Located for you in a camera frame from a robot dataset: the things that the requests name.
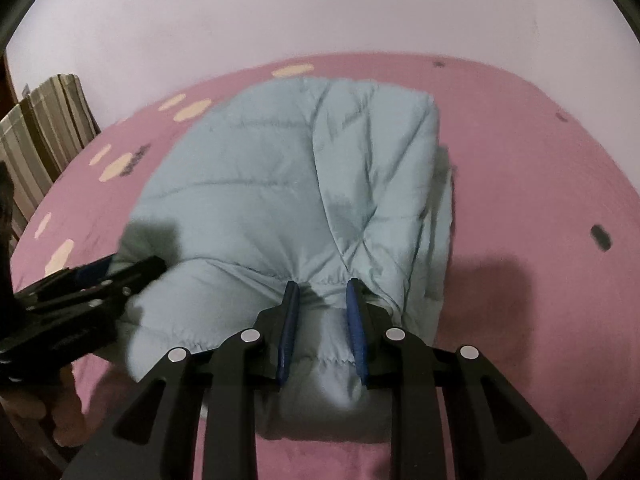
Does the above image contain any person's left hand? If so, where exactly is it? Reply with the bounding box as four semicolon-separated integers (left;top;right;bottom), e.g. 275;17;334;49
0;360;85;448

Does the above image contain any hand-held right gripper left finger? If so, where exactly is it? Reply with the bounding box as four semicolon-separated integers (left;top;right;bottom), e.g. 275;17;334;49
64;280;302;480

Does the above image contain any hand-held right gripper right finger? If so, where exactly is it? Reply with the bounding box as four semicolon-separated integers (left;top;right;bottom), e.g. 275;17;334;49
345;277;589;480

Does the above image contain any light blue puffer jacket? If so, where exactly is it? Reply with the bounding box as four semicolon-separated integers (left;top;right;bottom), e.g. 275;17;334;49
117;77;457;445

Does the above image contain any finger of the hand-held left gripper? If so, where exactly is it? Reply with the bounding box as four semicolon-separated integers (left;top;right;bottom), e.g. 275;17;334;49
30;255;168;313
14;253;119;303

